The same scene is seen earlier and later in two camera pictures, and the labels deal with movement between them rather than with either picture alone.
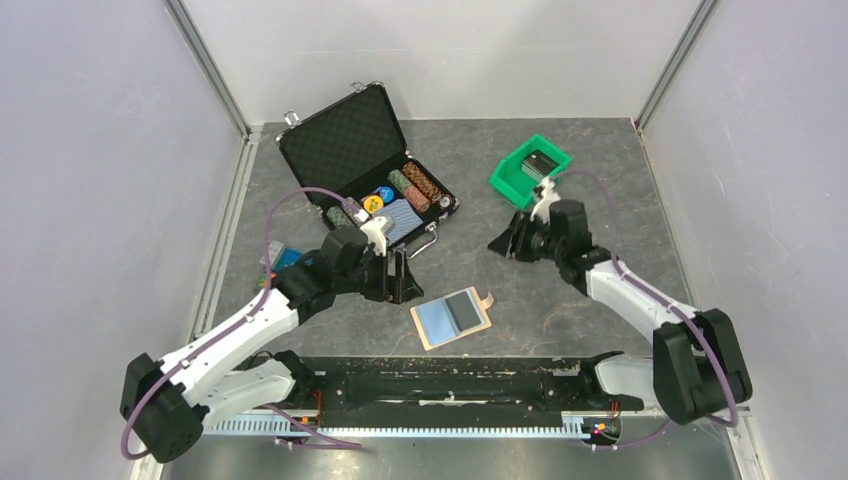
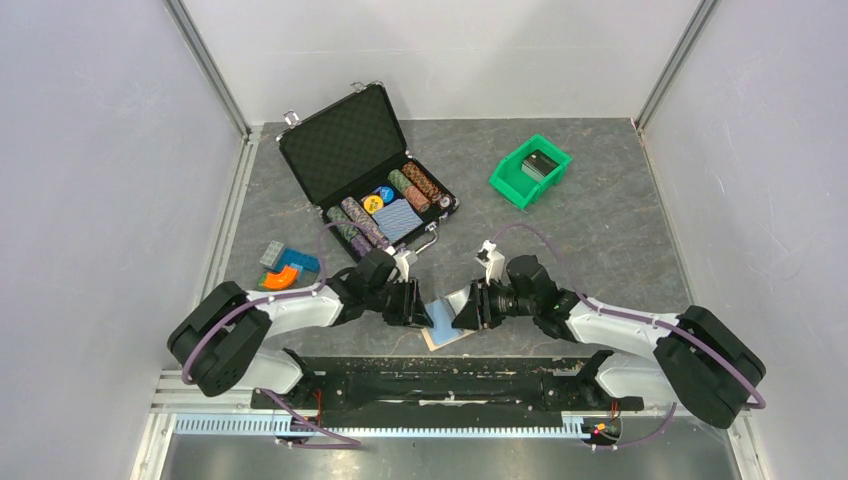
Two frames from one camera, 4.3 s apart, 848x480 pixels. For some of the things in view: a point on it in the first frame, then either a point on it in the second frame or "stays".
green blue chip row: x=338 y=218 stays
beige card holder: x=435 y=324 stays
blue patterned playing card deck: x=405 y=218 stays
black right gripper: x=510 y=239 -> x=468 y=317
